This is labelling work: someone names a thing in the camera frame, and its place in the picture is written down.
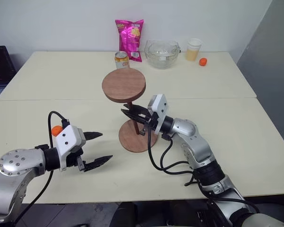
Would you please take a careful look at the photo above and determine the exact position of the round wooden base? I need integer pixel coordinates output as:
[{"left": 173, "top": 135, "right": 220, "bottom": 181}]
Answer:
[{"left": 118, "top": 119, "right": 158, "bottom": 153}]

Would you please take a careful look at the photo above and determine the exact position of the dark rounded shape under table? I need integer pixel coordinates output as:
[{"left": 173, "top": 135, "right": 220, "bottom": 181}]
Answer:
[{"left": 110, "top": 201, "right": 139, "bottom": 227}]

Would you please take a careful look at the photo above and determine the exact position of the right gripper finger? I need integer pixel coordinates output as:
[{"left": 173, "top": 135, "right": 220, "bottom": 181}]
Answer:
[
  {"left": 121, "top": 108, "right": 147, "bottom": 124},
  {"left": 123, "top": 103, "right": 150, "bottom": 115}
]

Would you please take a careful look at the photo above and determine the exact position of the wooden pole with round top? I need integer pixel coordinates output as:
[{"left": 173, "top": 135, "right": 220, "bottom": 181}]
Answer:
[{"left": 101, "top": 68, "right": 146, "bottom": 136}]

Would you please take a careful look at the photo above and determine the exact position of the yellow soda can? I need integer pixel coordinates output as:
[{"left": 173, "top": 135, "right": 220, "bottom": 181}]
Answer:
[{"left": 114, "top": 50, "right": 131, "bottom": 70}]

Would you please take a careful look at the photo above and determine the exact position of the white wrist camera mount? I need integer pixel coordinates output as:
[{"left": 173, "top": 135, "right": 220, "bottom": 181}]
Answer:
[
  {"left": 147, "top": 94, "right": 169, "bottom": 134},
  {"left": 54, "top": 124, "right": 87, "bottom": 171}
]

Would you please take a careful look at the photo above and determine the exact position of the pink chips bag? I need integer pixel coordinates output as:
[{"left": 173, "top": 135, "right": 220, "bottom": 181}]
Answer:
[{"left": 115, "top": 18, "right": 145, "bottom": 63}]

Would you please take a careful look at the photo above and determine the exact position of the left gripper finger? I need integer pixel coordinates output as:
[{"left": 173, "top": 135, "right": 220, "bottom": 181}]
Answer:
[
  {"left": 81, "top": 155, "right": 114, "bottom": 173},
  {"left": 84, "top": 131, "right": 103, "bottom": 141}
]

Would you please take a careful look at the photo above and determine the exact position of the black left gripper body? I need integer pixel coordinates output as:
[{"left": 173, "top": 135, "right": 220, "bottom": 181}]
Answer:
[{"left": 65, "top": 148, "right": 86, "bottom": 172}]

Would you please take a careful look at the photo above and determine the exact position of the plastic cup of juice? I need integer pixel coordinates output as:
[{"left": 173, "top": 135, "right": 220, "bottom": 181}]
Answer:
[{"left": 186, "top": 38, "right": 202, "bottom": 62}]

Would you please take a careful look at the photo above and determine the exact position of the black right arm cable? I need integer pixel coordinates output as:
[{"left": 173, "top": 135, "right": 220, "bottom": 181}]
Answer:
[{"left": 147, "top": 134, "right": 261, "bottom": 213}]

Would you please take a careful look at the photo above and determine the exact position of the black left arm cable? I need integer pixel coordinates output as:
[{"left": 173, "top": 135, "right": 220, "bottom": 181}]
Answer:
[{"left": 14, "top": 111, "right": 70, "bottom": 225}]

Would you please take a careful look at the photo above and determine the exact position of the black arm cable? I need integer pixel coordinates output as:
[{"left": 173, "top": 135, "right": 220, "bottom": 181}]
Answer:
[
  {"left": 14, "top": 111, "right": 70, "bottom": 225},
  {"left": 147, "top": 134, "right": 261, "bottom": 213}
]

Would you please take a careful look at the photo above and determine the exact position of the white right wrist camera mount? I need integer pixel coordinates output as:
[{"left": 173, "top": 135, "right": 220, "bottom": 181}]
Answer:
[{"left": 147, "top": 94, "right": 169, "bottom": 134}]

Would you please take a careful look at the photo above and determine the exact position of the clear glass bowl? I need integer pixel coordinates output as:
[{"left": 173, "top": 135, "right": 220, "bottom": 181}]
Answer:
[{"left": 144, "top": 39, "right": 182, "bottom": 70}]

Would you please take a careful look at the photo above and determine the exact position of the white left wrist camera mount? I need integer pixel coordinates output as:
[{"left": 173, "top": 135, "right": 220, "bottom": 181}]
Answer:
[{"left": 54, "top": 124, "right": 87, "bottom": 171}]

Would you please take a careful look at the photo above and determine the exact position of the black box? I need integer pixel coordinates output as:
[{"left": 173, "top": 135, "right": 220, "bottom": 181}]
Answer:
[{"left": 0, "top": 45, "right": 17, "bottom": 107}]

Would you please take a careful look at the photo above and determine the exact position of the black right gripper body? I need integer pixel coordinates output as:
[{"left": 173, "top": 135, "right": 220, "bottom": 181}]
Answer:
[{"left": 138, "top": 111, "right": 157, "bottom": 136}]

